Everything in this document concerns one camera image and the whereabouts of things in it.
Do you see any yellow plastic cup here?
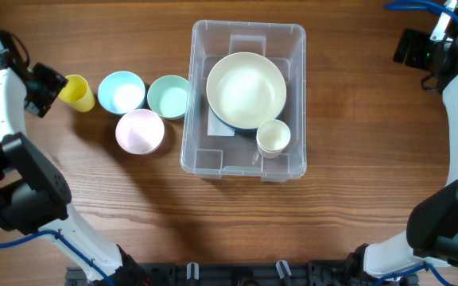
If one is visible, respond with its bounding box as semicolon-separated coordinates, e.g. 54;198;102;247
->
58;75;95;112

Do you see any cream plastic cup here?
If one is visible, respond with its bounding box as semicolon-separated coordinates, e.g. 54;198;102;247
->
256;119;291;150

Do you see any cream plastic bowl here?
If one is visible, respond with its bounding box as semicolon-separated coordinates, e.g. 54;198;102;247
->
205;52;287;109

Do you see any dark blue bowl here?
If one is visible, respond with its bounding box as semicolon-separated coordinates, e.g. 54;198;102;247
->
209;105;286;132

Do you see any pink plastic cup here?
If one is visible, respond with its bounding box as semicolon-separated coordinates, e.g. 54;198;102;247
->
258;145;283;159

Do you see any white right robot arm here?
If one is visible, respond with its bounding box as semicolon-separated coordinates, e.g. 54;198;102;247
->
323;1;458;285

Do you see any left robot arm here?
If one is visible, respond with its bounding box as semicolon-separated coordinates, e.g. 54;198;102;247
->
0;29;152;285

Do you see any light blue plastic bowl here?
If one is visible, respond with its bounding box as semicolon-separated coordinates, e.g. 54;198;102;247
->
97;71;146;115

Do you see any light pink plastic bowl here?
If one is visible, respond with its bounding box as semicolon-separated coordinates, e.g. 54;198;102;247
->
115;109;165;155

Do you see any mint green plastic bowl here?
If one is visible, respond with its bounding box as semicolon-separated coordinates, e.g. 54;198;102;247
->
147;75;188;120

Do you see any white label in bin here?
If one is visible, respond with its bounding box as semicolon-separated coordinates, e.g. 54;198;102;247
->
208;109;235;137

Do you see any clear plastic storage bin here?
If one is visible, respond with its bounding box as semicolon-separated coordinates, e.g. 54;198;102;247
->
180;20;307;182

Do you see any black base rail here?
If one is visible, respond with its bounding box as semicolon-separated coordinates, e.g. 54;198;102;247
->
64;260;417;286

